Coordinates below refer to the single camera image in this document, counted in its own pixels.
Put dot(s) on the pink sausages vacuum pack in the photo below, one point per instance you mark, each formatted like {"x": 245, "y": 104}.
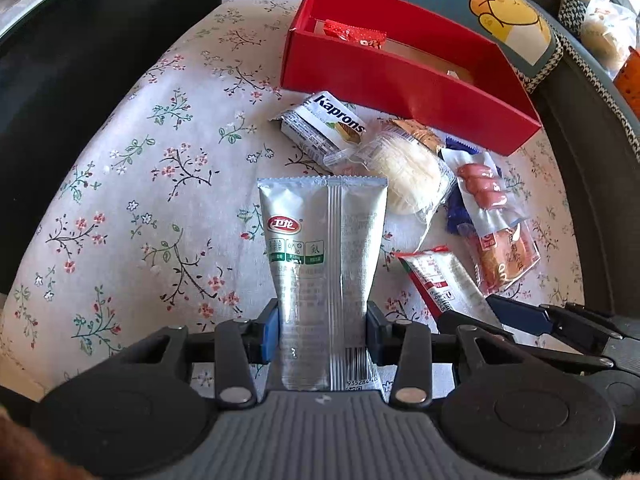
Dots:
{"x": 491, "y": 194}

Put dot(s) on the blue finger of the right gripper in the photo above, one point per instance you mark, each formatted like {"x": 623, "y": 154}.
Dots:
{"x": 449, "y": 321}
{"x": 527, "y": 318}

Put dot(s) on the Kaprons wafer packet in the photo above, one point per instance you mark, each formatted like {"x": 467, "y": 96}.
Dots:
{"x": 322, "y": 126}

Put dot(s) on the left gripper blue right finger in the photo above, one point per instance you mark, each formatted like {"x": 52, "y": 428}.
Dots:
{"x": 380, "y": 341}

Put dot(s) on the red white striped snack packet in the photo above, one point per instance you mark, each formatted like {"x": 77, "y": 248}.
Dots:
{"x": 446, "y": 287}

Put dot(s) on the silver Weilong snack packet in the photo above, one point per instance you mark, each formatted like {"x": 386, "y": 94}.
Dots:
{"x": 323, "y": 236}

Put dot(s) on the black side table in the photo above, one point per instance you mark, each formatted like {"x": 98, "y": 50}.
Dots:
{"x": 62, "y": 73}

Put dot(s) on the round bread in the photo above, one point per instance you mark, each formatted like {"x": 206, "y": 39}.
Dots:
{"x": 418, "y": 180}

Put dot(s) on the orange plastic basket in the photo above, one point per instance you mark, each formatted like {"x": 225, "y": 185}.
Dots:
{"x": 627, "y": 81}

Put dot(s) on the red cardboard box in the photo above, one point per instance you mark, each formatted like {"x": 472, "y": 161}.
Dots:
{"x": 407, "y": 76}

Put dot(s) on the mooncake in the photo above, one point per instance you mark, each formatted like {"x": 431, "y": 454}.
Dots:
{"x": 501, "y": 258}

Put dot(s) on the red Trolli candy bag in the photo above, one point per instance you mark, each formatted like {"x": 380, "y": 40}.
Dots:
{"x": 354, "y": 35}

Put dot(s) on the white printed plastic bag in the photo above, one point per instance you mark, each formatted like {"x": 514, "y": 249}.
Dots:
{"x": 608, "y": 31}

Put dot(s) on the brown biscuit packet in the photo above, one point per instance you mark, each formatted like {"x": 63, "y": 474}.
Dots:
{"x": 423, "y": 134}

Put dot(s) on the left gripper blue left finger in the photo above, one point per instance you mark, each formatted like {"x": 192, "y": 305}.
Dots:
{"x": 267, "y": 337}

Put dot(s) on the floral tablecloth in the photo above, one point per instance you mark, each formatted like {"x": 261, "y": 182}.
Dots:
{"x": 160, "y": 221}

